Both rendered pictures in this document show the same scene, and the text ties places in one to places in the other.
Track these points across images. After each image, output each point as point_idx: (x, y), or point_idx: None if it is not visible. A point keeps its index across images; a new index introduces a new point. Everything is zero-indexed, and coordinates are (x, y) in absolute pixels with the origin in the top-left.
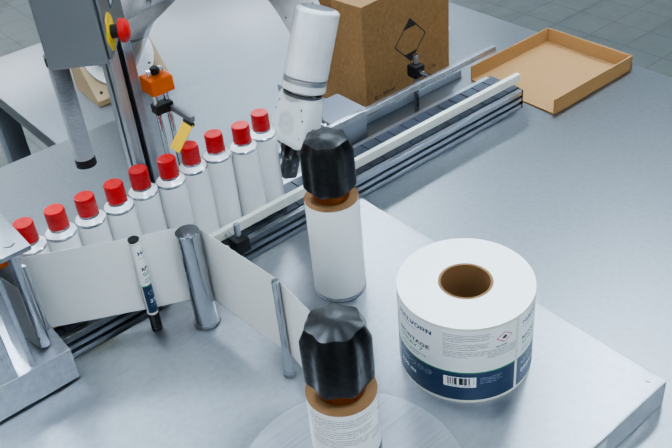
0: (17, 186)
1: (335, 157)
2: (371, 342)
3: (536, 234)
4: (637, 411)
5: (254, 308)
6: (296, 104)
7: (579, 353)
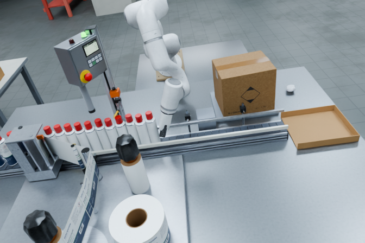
0: None
1: (120, 148)
2: (41, 232)
3: (231, 203)
4: None
5: (93, 185)
6: (162, 114)
7: None
